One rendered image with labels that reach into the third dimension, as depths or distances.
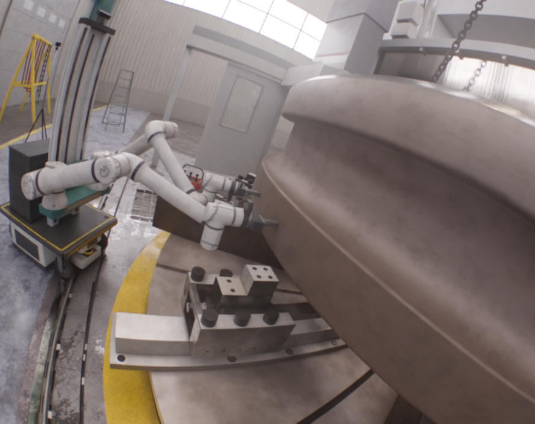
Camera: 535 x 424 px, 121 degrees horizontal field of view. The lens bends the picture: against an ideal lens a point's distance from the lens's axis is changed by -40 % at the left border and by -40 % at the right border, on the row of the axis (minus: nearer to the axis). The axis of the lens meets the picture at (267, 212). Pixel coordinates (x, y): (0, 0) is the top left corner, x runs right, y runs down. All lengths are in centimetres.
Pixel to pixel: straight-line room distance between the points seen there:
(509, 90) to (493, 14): 328
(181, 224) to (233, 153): 310
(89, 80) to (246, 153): 377
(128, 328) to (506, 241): 145
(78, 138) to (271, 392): 204
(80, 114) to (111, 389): 178
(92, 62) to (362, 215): 192
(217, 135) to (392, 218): 424
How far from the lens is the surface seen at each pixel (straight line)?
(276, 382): 141
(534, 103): 440
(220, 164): 503
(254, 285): 105
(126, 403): 153
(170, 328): 124
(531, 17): 722
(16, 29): 996
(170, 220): 216
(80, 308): 191
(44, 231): 208
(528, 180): 76
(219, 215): 107
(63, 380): 162
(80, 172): 131
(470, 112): 81
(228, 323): 104
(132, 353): 125
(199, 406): 122
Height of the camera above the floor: 143
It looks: 19 degrees down
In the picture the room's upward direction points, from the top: 21 degrees clockwise
